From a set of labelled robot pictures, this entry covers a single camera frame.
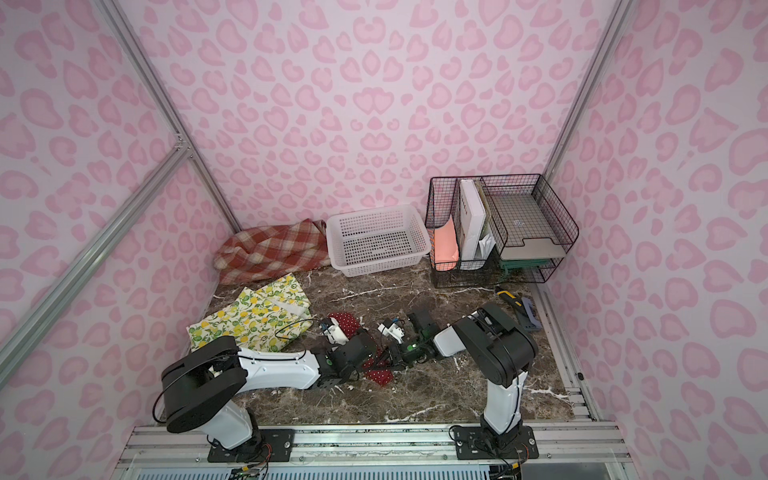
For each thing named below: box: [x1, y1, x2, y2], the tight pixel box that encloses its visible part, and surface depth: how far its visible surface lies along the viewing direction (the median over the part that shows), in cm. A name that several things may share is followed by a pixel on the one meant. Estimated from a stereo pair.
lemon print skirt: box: [186, 273, 313, 352], surface depth 97 cm
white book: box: [459, 179, 487, 261], surface depth 97 cm
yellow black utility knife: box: [496, 290, 524, 308], surface depth 100 cm
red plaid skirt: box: [214, 218, 331, 285], surface depth 113 cm
